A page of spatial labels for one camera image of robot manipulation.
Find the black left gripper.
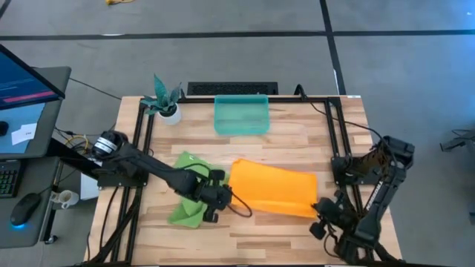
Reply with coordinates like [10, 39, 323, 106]
[192, 168, 233, 224]

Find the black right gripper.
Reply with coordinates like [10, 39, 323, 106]
[309, 190, 357, 241]

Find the green microfiber towel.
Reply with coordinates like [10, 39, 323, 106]
[167, 151, 231, 229]

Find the orange microfiber towel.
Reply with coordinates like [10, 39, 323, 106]
[228, 158, 319, 219]

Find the teal plastic basket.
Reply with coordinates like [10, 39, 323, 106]
[213, 93, 270, 136]

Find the snake plant in white pot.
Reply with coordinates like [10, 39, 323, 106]
[140, 73, 183, 126]

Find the white cup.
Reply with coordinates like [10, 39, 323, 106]
[50, 189, 80, 210]

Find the black desk strut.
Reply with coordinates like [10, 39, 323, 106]
[46, 137, 101, 179]

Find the black floor stand leg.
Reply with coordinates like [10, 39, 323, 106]
[439, 128, 475, 153]

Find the grey side desk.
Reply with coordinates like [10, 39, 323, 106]
[0, 66, 72, 249]

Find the black computer mouse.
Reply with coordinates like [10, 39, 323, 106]
[10, 192, 42, 227]

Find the white paper note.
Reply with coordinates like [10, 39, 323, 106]
[10, 122, 38, 146]

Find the black backlit keyboard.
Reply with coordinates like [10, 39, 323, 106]
[0, 159, 22, 199]

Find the blue-screen computer monitor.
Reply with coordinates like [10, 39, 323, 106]
[0, 43, 67, 111]

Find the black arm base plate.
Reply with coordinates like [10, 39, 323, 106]
[331, 155, 386, 186]
[96, 158, 149, 188]

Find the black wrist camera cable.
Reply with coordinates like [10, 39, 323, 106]
[222, 187, 254, 219]

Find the black aluminium table frame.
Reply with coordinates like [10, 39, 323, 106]
[85, 94, 404, 267]

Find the black power cable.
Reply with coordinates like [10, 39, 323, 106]
[295, 84, 384, 142]

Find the yellow cable coil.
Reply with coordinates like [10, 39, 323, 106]
[65, 135, 90, 155]

